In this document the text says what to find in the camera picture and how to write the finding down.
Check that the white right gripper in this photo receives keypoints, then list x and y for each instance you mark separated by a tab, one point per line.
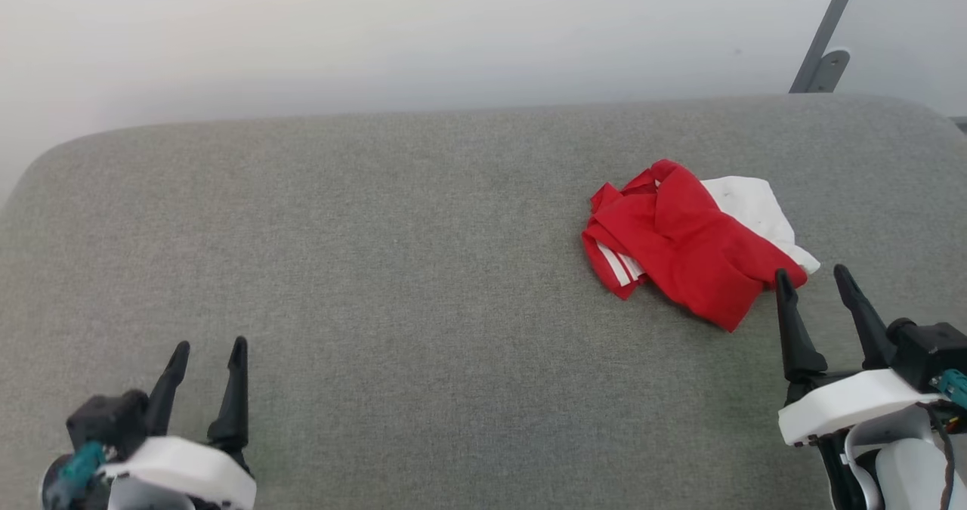
846	404

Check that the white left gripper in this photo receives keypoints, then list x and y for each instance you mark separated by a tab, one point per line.
181	468

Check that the red and white garment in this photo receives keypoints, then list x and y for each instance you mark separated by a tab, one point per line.
680	245

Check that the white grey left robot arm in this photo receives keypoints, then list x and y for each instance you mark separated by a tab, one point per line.
143	499

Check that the grey fabric sofa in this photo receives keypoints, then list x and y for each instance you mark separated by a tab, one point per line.
378	268

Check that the grey slanted metal bar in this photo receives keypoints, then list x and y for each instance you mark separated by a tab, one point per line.
835	7

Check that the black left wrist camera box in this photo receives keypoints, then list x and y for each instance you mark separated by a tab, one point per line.
109	419

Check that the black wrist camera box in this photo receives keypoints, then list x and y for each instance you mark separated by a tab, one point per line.
933	351
109	419

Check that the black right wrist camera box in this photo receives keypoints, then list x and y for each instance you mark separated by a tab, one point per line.
933	351

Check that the grey rounded metal bracket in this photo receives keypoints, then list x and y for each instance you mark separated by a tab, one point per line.
831	68

